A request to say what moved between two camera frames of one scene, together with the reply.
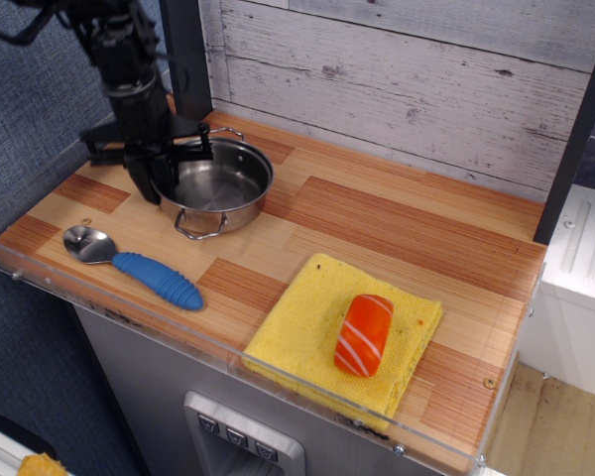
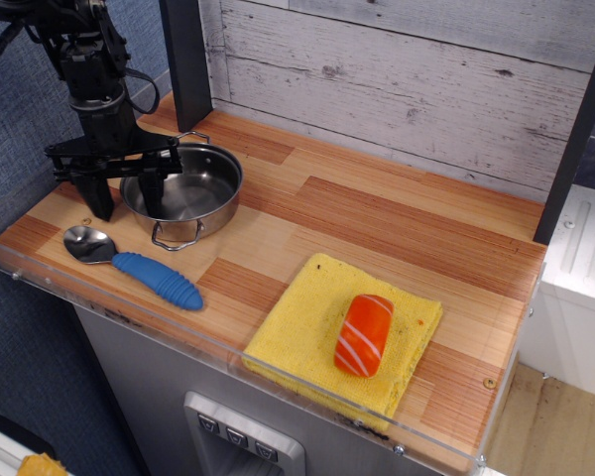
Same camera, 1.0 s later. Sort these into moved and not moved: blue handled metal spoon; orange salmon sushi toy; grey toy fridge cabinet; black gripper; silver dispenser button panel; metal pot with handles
Moved: black gripper; metal pot with handles
Not moved: silver dispenser button panel; orange salmon sushi toy; blue handled metal spoon; grey toy fridge cabinet
